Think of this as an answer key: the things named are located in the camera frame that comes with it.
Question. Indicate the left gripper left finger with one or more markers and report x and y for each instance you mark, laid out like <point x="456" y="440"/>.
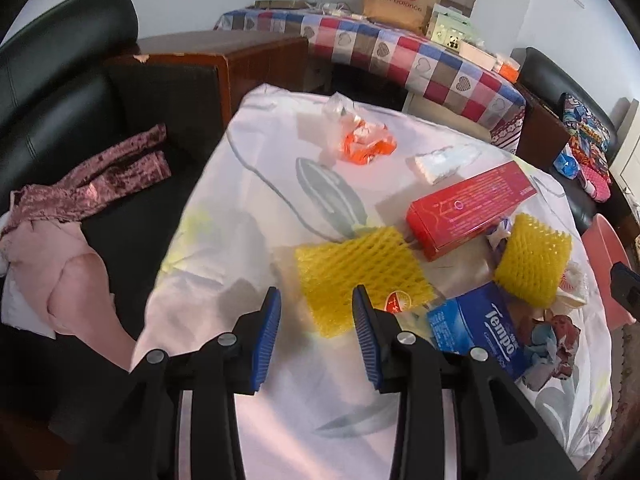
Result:
<point x="267" y="321"/>

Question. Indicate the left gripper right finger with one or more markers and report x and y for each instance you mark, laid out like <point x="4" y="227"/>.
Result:
<point x="368" y="334"/>

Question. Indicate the pink white paper bag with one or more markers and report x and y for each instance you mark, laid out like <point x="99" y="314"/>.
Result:
<point x="573" y="290"/>

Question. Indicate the large yellow foam fruit net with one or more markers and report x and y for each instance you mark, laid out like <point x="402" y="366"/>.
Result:
<point x="380" y="260"/>

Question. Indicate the red blue wrapper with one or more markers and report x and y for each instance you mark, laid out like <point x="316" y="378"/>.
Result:
<point x="550" y="348"/>

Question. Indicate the small yellow foam fruit net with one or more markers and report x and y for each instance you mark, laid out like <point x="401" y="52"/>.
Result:
<point x="533" y="263"/>

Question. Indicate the blue Tempo tissue pack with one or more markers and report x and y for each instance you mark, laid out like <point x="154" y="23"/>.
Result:
<point x="479" y="318"/>

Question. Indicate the red medicine box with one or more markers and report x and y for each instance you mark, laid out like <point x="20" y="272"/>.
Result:
<point x="444" y="220"/>

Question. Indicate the white torn wrapper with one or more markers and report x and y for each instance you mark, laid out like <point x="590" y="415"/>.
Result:
<point x="442" y="163"/>

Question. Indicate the orange clear snack wrapper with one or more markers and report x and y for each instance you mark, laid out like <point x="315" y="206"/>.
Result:
<point x="352" y="137"/>

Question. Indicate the pink plastic trash bucket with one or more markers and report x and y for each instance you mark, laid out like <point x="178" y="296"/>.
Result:
<point x="604" y="249"/>

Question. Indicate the pink dotted cushion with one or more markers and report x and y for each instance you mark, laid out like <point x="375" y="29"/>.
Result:
<point x="594" y="184"/>

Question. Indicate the cream cabinet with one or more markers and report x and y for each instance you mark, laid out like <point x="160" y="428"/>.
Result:
<point x="625" y="167"/>

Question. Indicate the pink floral table cloth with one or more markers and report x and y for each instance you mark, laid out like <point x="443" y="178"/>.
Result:
<point x="276" y="206"/>

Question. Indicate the blue plastic package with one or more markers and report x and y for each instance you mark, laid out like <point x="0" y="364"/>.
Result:
<point x="566" y="164"/>

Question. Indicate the colourful patterned cushion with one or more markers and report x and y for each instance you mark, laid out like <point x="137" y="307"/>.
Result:
<point x="589" y="138"/>

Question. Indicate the wooden armrest cabinet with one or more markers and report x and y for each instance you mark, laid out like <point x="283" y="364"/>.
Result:
<point x="543" y="134"/>

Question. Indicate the pink garment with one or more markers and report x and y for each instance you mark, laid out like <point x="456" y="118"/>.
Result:
<point x="56" y="284"/>

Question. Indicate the maroon velvet cloth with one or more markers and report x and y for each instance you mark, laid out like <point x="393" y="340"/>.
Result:
<point x="124" y="169"/>

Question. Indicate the black leather armchair right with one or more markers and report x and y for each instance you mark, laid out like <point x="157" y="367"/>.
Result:
<point x="548" y="82"/>

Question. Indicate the orange box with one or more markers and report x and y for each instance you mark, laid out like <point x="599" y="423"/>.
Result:
<point x="507" y="68"/>

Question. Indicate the checkered tablecloth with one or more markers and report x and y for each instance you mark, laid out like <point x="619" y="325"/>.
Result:
<point x="414" y="62"/>

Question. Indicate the wooden side table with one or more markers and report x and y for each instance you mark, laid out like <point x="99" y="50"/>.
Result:
<point x="243" y="59"/>

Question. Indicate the white plastic tray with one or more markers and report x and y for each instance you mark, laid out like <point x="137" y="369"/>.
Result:
<point x="477" y="56"/>

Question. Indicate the black leather sofa left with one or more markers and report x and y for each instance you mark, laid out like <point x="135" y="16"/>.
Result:
<point x="60" y="104"/>

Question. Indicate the green white box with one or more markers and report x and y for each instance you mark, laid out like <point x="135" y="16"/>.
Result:
<point x="449" y="28"/>

